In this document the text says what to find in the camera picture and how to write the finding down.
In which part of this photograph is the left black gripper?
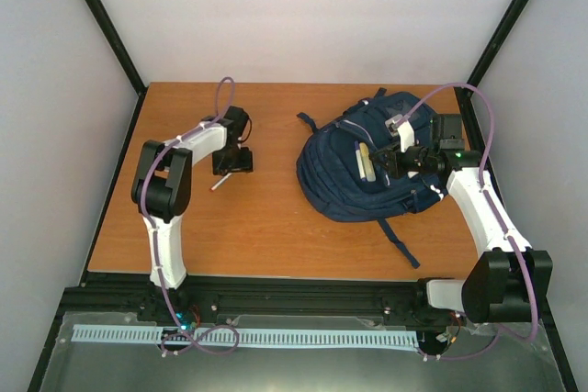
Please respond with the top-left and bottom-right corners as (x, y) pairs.
(213, 147), (253, 176)

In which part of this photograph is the red capped marker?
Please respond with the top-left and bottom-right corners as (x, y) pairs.
(210, 174), (231, 192)

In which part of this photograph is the yellow highlighter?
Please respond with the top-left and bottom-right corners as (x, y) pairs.
(359, 143), (376, 182)

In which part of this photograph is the purple capped marker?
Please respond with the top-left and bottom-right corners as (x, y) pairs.
(354, 140), (367, 182)

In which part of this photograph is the navy blue student backpack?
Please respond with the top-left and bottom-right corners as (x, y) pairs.
(296, 88), (447, 268)

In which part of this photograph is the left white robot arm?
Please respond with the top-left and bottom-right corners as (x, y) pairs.
(131, 106), (254, 321)

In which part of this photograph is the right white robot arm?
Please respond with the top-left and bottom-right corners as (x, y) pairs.
(370, 114), (552, 324)

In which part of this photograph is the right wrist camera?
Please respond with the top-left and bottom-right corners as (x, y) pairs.
(385, 114), (416, 153)

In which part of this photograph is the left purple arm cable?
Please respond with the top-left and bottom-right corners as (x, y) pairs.
(140, 76), (240, 356)

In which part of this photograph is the right black frame post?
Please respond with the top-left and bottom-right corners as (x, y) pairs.
(462, 0), (560, 95)

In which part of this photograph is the black frame post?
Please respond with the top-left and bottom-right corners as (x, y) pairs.
(462, 0), (560, 95)
(57, 0), (147, 95)

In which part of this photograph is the left black frame post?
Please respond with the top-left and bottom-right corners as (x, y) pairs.
(57, 0), (147, 95)

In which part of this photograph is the black aluminium frame base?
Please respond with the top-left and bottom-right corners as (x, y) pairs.
(27, 86), (580, 392)

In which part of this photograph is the light blue slotted cable duct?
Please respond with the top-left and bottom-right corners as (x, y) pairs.
(71, 324), (418, 351)

